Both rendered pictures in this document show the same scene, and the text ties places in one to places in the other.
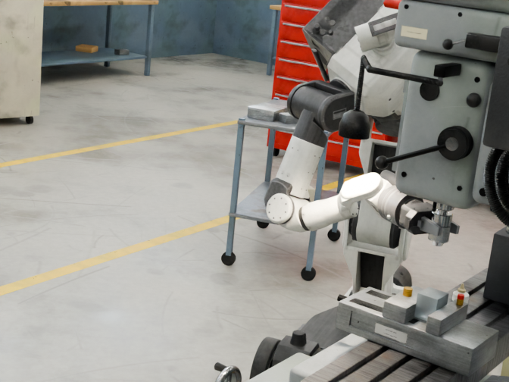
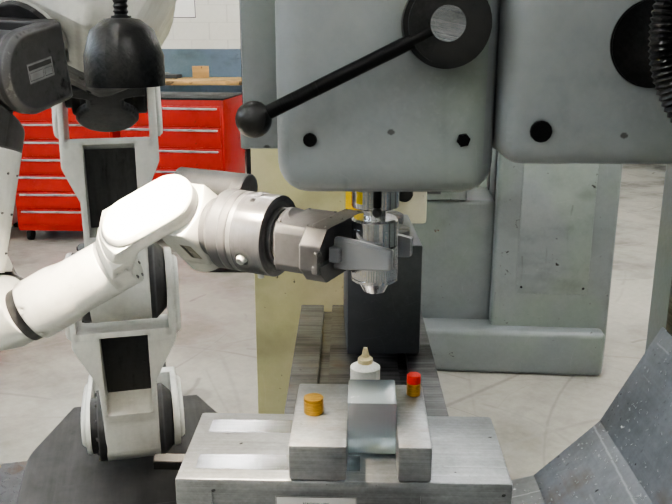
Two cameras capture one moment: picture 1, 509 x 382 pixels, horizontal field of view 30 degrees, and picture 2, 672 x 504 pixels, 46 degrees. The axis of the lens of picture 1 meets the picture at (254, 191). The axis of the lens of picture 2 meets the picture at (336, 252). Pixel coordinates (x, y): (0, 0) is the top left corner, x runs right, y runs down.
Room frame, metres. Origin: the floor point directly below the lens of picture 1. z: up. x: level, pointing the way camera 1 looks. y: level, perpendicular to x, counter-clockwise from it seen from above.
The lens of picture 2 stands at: (1.42, 0.03, 1.45)
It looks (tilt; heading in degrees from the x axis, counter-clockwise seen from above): 16 degrees down; 327
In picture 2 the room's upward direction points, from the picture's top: straight up
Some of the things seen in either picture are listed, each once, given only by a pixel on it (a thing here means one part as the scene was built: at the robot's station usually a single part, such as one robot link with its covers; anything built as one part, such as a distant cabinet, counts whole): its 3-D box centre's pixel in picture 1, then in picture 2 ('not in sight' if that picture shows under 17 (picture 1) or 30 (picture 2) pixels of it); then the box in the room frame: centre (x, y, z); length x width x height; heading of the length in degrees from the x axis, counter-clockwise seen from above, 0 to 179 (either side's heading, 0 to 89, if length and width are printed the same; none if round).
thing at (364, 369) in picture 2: (459, 303); (365, 384); (2.23, -0.54, 0.99); 0.04 x 0.04 x 0.11
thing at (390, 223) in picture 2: (441, 214); (375, 221); (2.05, -0.43, 1.26); 0.05 x 0.05 x 0.01
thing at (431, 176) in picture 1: (458, 125); (382, 7); (2.05, -0.43, 1.47); 0.21 x 0.19 x 0.32; 146
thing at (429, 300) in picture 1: (431, 305); (371, 415); (2.07, -0.44, 1.04); 0.06 x 0.05 x 0.06; 145
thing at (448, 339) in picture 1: (416, 320); (344, 456); (2.09, -0.41, 0.99); 0.35 x 0.15 x 0.11; 55
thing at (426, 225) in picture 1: (429, 227); (360, 257); (2.04, -0.40, 1.24); 0.06 x 0.02 x 0.03; 31
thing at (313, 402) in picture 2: (407, 291); (313, 404); (2.11, -0.38, 1.05); 0.02 x 0.02 x 0.02
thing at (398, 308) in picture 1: (409, 304); (321, 428); (2.11, -0.39, 1.02); 0.15 x 0.06 x 0.04; 145
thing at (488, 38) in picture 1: (474, 43); not in sight; (1.91, -0.40, 1.66); 0.12 x 0.04 x 0.04; 56
